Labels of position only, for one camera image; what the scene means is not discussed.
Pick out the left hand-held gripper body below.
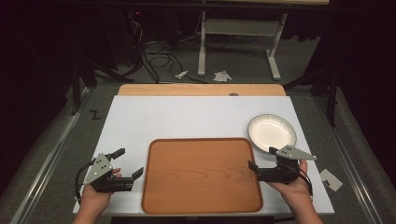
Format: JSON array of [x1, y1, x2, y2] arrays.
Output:
[[82, 152, 134, 193]]

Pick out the person's right hand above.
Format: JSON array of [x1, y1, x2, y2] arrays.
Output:
[[266, 159, 313, 203]]

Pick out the crumpled white paper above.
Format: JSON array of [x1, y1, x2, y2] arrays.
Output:
[[212, 70, 233, 83]]

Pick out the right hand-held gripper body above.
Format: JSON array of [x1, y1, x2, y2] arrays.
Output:
[[257, 145, 318, 185]]

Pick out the white table mat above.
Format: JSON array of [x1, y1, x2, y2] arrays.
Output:
[[72, 95, 336, 217]]

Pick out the black metal stand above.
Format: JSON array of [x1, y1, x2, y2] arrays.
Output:
[[282, 66, 340, 128], [69, 57, 135, 117]]

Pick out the grey metal floor rail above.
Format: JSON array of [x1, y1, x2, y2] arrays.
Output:
[[9, 88, 92, 224], [312, 95, 386, 224]]

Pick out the black floor cables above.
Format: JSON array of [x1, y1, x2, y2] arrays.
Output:
[[130, 18, 208, 85]]

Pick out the flat white paper sheet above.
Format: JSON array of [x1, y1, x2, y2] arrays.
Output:
[[319, 168, 344, 192]]

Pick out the white metal desk frame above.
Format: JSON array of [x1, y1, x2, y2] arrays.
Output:
[[197, 11, 288, 81]]

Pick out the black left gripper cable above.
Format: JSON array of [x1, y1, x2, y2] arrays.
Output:
[[75, 159, 95, 202]]

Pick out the brown wooden tray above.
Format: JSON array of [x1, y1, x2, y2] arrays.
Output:
[[141, 137, 264, 216]]

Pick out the white plate with dark rim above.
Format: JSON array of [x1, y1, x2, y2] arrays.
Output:
[[247, 113, 298, 154]]

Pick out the light wooden table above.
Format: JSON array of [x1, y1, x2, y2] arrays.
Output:
[[118, 83, 287, 97]]

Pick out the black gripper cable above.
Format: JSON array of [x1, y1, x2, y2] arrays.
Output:
[[75, 159, 95, 202], [290, 164, 314, 198]]

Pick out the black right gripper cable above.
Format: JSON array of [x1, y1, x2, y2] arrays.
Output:
[[290, 164, 314, 198]]

